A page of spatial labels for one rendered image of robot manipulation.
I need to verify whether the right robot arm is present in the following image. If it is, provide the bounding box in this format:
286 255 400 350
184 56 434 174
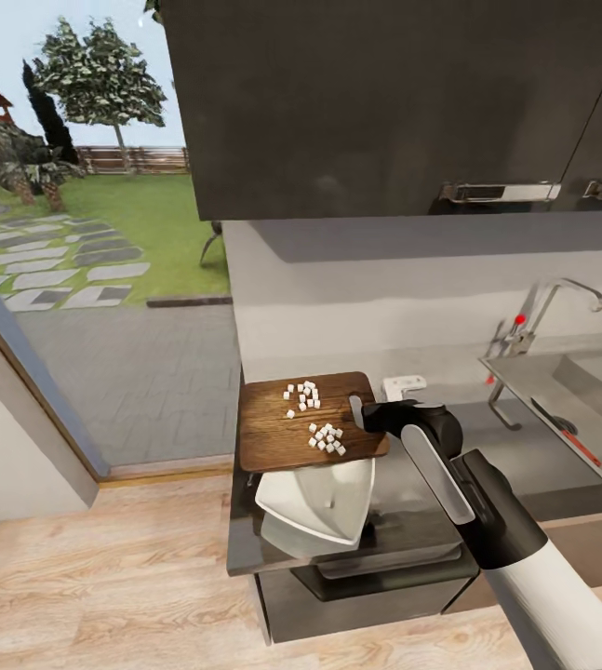
361 375 602 670

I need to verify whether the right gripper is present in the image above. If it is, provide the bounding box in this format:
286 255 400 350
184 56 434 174
361 399 416 436

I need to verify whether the cutting board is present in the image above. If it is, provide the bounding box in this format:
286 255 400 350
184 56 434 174
239 371 390 474

